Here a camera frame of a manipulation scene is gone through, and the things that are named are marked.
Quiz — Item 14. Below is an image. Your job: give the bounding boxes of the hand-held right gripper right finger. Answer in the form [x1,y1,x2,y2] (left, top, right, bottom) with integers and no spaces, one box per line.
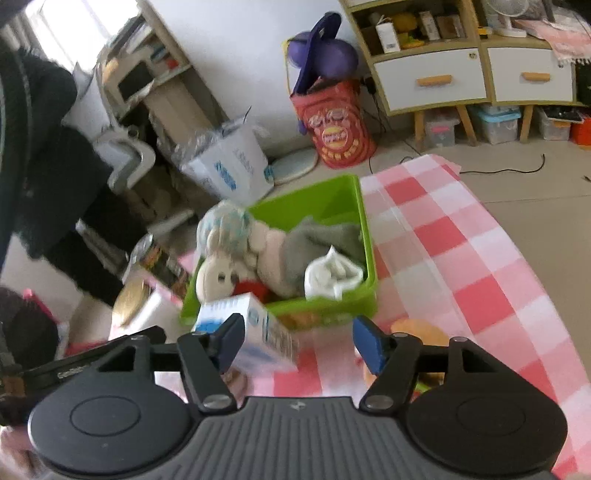
[352,316,505,415]

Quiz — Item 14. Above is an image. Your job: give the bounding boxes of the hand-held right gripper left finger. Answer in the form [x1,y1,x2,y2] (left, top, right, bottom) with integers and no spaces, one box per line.
[98,313,246,415]

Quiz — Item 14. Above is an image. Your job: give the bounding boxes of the burger plush toy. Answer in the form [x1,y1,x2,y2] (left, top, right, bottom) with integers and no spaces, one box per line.
[355,318,451,398]

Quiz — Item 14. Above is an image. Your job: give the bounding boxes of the white sock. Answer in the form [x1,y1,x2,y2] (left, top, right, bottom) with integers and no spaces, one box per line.
[303,246,366,304]

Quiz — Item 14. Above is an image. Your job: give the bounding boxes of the rabbit doll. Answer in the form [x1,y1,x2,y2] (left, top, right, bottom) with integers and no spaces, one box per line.
[194,199,297,302]

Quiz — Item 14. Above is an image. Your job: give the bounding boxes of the grey towel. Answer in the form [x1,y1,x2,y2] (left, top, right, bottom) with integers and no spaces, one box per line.
[281,219,368,299]

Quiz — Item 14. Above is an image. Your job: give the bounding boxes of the green plastic bin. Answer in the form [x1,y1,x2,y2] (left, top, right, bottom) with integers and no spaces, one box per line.
[180,174,380,326]

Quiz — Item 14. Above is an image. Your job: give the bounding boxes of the white blue milk carton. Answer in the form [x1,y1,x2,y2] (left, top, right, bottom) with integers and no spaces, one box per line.
[191,292,304,375]

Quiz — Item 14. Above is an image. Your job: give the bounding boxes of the black yellow tin can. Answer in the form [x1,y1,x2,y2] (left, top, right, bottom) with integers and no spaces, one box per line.
[122,233,190,297]

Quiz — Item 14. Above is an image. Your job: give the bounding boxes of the white plastic bag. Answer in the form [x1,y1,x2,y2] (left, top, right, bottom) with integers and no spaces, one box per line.
[172,107,276,206]

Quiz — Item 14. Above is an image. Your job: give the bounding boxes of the white round fan base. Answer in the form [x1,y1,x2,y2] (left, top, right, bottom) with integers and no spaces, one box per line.
[267,150,321,186]

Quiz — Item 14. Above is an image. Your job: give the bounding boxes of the red printed bucket bag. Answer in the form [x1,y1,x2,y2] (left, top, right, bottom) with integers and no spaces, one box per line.
[289,78,378,169]

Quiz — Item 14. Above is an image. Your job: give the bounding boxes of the clear storage box pink contents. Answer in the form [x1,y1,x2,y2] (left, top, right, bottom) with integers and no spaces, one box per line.
[422,108,463,149]

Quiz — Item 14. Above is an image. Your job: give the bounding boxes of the clear storage box blue lid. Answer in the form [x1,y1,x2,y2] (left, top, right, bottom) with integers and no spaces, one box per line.
[475,104,523,145]

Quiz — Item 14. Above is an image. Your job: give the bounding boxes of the white tall cabinet drawer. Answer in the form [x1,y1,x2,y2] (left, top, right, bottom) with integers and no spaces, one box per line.
[372,48,489,114]

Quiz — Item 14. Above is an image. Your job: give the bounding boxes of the wooden shelf unit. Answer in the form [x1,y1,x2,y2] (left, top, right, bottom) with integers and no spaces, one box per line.
[94,0,228,140]

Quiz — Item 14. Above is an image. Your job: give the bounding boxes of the purple ball toy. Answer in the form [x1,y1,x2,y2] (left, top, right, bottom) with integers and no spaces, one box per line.
[282,11,360,96]

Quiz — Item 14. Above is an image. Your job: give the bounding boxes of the red box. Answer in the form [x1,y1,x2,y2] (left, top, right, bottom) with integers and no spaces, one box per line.
[570,115,591,147]

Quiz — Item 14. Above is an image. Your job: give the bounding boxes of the tall wooden cabinet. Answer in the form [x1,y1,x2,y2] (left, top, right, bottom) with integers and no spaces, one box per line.
[339,0,493,145]

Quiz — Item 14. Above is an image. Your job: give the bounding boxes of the white box on shelf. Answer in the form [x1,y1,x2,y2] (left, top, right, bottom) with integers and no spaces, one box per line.
[374,18,402,54]

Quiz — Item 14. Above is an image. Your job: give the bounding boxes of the low wooden cabinet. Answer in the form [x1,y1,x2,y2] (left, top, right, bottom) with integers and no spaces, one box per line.
[477,31,578,142]

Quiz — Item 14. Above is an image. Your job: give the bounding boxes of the white low cabinet drawer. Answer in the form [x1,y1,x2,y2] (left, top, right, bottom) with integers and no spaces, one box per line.
[486,45,574,103]

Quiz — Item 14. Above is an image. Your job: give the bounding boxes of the small white desk fan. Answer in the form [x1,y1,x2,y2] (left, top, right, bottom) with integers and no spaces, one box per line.
[480,0,530,38]

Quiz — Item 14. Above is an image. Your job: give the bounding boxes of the pink patterned cloth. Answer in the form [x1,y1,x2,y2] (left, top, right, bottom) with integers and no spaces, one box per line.
[521,17,591,66]

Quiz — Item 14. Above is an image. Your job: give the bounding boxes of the black floor cable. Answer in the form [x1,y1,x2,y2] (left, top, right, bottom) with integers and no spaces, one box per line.
[457,154,548,177]

